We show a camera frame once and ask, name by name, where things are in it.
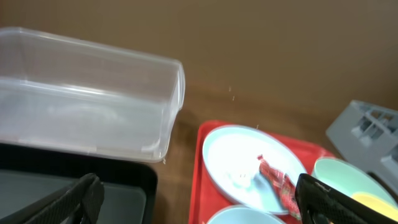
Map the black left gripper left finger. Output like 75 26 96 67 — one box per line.
1 173 104 224

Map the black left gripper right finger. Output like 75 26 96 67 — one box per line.
295 174 397 224

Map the red snack wrapper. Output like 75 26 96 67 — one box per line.
257 155 302 220

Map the yellow plastic cup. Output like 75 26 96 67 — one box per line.
351 192 398 221

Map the grey dishwasher rack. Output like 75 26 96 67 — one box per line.
326 100 397 193

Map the mint green bowl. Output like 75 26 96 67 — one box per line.
312 157 397 207

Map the black plastic bin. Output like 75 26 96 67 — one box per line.
1 144 158 224

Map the small blue bowl with food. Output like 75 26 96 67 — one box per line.
206 205 285 224

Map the large light blue plate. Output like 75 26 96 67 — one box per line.
202 125 306 215

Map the red serving tray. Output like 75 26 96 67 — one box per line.
188 120 335 224

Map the clear plastic bin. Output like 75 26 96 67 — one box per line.
1 27 185 162

